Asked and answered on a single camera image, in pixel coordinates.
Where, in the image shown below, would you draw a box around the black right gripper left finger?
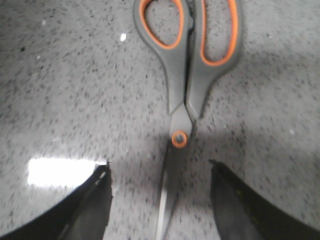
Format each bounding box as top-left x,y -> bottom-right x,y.
1,164 -> 113,240

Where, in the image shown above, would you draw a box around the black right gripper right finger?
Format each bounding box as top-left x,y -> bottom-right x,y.
210,160 -> 320,240

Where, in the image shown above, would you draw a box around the grey orange handled scissors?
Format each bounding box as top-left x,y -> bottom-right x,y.
132,0 -> 243,240

